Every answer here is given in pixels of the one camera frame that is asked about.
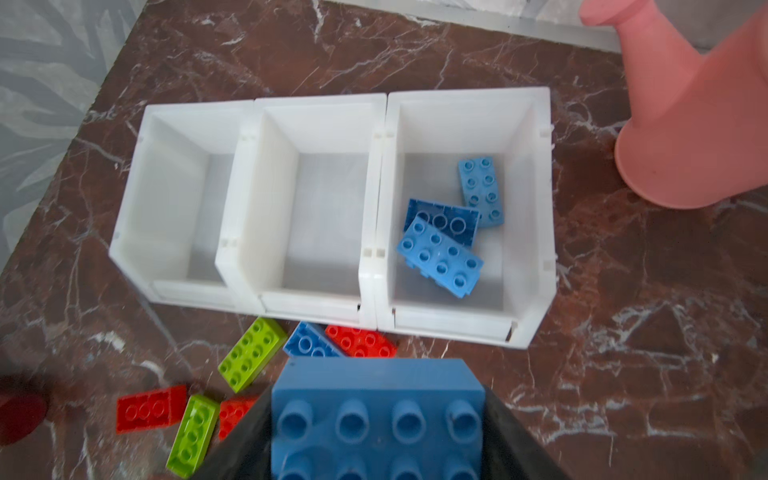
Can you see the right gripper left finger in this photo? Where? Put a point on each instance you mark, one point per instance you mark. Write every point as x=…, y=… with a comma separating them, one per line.
x=245, y=452

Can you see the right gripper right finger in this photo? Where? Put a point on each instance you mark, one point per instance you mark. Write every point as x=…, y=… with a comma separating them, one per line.
x=509, y=450

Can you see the blue brick bottom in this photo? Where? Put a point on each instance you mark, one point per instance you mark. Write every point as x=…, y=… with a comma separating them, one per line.
x=348, y=418

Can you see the blue brick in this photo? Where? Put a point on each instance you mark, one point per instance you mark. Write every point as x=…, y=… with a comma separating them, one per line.
x=480, y=190
x=310, y=340
x=438, y=257
x=459, y=223
x=348, y=418

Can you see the red brick centre left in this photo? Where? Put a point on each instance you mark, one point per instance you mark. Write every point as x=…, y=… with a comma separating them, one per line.
x=231, y=412

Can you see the green brick upright left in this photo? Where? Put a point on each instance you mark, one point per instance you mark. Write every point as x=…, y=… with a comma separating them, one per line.
x=193, y=436

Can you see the red brick far left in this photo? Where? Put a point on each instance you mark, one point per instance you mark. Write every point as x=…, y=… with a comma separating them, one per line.
x=151, y=410

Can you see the green brick upper left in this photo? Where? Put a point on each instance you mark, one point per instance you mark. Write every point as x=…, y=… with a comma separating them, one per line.
x=255, y=349

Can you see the red brick near bins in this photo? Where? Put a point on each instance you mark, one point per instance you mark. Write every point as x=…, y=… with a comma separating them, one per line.
x=361, y=343

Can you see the middle white bin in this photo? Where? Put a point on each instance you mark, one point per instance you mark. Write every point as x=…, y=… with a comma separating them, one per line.
x=300, y=213

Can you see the white bin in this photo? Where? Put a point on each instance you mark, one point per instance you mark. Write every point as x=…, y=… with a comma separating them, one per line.
x=168, y=227
x=426, y=135
x=300, y=213

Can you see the red cylinder tool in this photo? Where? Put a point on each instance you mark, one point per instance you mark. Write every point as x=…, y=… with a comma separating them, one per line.
x=23, y=408

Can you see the left white bin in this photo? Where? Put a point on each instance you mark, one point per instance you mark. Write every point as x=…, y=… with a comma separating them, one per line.
x=168, y=227

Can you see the right white bin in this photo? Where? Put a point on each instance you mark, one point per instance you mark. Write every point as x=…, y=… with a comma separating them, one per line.
x=426, y=135

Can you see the pink watering can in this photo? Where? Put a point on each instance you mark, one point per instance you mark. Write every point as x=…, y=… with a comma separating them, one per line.
x=698, y=127

